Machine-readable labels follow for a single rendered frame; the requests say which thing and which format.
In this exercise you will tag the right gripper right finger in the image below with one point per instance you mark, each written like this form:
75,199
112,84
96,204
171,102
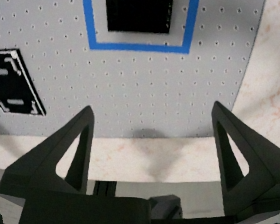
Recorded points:
263,157

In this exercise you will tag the blue tape outline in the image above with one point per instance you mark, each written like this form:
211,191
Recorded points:
188,31

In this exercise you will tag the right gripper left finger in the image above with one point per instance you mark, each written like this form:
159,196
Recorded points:
37,167

